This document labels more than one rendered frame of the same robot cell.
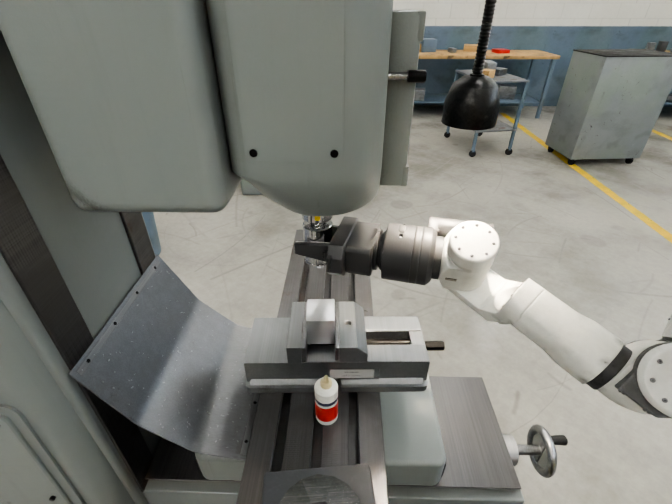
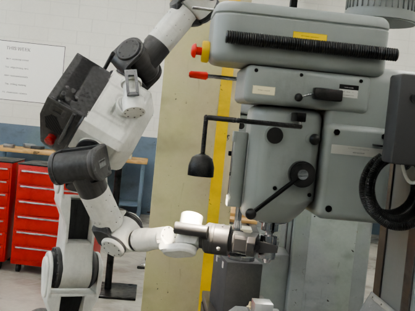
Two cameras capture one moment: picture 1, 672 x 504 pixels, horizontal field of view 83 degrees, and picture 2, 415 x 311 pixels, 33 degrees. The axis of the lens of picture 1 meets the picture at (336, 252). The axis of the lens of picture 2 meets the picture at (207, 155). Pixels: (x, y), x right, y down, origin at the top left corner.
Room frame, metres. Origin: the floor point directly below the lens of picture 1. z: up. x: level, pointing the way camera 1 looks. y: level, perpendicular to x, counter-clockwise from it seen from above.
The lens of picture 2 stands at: (2.48, -0.37, 1.58)
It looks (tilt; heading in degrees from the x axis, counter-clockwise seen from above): 3 degrees down; 174
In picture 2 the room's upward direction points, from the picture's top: 6 degrees clockwise
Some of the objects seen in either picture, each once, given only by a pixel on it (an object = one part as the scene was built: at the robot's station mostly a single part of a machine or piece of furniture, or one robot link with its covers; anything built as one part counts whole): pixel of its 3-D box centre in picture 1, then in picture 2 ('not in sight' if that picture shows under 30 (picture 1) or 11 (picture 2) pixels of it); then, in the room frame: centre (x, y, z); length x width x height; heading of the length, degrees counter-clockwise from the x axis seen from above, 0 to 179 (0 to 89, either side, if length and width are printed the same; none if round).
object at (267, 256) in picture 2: (318, 243); (267, 247); (0.52, 0.03, 1.23); 0.05 x 0.05 x 0.06
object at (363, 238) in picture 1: (373, 250); (235, 242); (0.50, -0.06, 1.23); 0.13 x 0.12 x 0.10; 164
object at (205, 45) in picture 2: not in sight; (205, 51); (0.51, -0.20, 1.76); 0.06 x 0.02 x 0.06; 179
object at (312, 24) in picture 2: not in sight; (294, 42); (0.52, 0.04, 1.81); 0.47 x 0.26 x 0.16; 89
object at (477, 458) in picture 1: (334, 484); not in sight; (0.52, 0.00, 0.44); 0.80 x 0.30 x 0.60; 89
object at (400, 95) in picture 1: (398, 105); (236, 168); (0.52, -0.08, 1.45); 0.04 x 0.04 x 0.21; 89
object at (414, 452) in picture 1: (323, 406); not in sight; (0.52, 0.03, 0.79); 0.50 x 0.35 x 0.12; 89
